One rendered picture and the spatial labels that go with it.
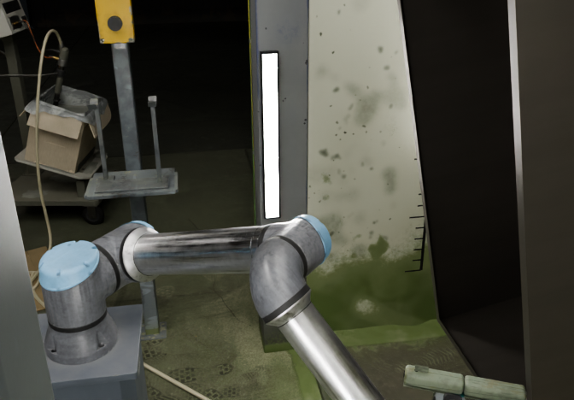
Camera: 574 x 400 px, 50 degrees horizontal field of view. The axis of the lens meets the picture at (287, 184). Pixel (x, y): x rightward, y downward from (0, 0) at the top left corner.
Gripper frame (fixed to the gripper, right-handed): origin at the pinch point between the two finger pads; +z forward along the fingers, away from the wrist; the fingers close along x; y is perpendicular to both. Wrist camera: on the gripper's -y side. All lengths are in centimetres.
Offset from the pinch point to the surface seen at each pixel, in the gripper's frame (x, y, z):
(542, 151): 9, -77, -19
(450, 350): 5, 51, 78
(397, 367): -16, 51, 63
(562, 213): 15, -64, -16
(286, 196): -62, -18, 69
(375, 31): -33, -77, 84
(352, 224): -38, -3, 79
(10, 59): -260, -33, 183
